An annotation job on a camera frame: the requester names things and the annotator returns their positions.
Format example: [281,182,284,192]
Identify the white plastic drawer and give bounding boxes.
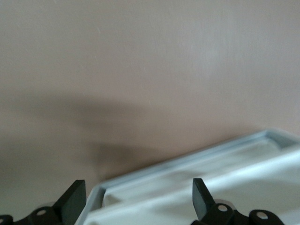
[85,152,300,225]
[103,140,300,204]

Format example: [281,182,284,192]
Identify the white drawer cabinet housing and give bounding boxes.
[85,127,300,225]

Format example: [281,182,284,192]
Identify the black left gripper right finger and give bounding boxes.
[192,178,285,225]

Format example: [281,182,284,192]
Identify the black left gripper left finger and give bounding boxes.
[0,180,87,225]

